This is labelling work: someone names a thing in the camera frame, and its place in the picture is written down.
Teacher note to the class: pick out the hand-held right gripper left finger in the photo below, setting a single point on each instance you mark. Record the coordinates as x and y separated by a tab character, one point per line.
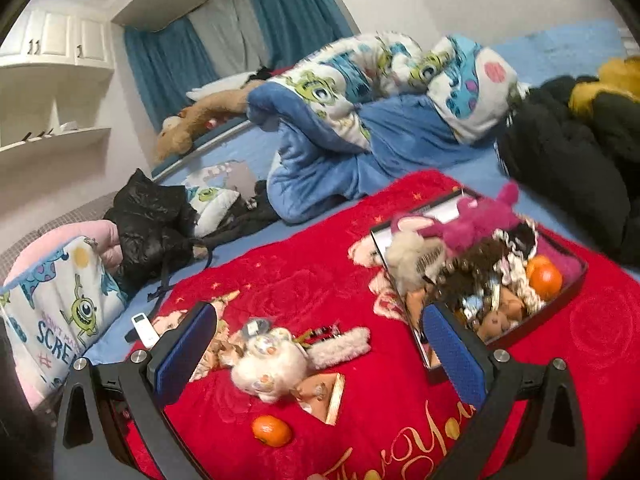
185	355

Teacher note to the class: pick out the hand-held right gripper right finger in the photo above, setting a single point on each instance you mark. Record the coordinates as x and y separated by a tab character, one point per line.
455	355

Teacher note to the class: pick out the clear plastic packet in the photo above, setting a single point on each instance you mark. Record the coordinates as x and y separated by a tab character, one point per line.
256	328

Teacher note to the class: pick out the white plush toy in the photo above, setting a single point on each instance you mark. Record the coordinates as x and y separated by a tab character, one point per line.
270	360

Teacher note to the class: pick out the black storage box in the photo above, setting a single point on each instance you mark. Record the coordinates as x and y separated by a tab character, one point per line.
545	312

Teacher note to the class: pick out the white fluffy hair clip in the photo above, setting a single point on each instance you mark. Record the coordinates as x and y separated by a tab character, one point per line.
340	345

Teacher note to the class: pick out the orange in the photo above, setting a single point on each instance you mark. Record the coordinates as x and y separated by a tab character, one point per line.
545	277
271	431

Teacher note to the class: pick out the white remote control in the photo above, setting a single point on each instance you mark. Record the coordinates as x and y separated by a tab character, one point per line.
145	327

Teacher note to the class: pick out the white braided scrunchie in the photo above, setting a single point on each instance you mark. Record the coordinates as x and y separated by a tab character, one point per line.
532	292

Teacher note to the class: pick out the beige furry plush toy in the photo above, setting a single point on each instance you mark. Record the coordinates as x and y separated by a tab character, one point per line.
405	260

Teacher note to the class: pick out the dark brown lace scrunchie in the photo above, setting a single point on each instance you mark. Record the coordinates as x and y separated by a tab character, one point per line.
520	237

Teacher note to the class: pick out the pink plush toy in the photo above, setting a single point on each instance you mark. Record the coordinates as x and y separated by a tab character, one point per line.
465	220

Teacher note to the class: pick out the black puffer jacket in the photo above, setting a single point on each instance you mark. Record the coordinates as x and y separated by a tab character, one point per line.
145	220

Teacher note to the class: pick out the large cartoon printed pillow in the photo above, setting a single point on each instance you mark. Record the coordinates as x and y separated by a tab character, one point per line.
55	300

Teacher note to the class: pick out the pink fluffy scrunchie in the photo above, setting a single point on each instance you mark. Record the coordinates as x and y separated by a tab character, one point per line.
562	260

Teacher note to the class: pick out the red printed blanket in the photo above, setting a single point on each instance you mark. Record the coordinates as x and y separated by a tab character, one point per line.
325	285

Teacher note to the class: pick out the small cartoon printed pillow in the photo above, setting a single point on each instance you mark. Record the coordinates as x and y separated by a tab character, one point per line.
210	200

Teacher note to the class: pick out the pink pillow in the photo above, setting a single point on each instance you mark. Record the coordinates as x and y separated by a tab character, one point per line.
60	240

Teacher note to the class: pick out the blue cartoon printed quilt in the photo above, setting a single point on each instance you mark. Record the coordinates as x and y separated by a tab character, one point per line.
320	180

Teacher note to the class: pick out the black coat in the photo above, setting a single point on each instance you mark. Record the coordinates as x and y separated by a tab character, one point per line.
565	160

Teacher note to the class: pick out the brown plush dog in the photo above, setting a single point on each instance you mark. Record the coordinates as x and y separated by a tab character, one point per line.
200	115

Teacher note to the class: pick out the white pillow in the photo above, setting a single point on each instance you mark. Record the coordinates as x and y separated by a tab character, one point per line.
220	87

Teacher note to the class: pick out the white shelf unit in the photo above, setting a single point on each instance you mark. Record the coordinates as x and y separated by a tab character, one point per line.
50	110

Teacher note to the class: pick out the blue curtain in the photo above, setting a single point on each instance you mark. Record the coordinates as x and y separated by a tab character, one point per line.
160	60
295	0

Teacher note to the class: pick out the yellow brown cloth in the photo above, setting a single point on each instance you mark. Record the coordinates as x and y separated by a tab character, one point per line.
610	85

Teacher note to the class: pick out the grey curtain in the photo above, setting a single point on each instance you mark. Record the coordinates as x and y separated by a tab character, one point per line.
230	25

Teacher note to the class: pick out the metal bed rail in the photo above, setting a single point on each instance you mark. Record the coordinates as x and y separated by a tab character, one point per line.
200	149

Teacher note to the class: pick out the blue foam wall panel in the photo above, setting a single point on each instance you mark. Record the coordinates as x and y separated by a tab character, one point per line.
550	45

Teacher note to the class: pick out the white wall cabinet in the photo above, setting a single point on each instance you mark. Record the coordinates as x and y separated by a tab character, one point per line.
55	35

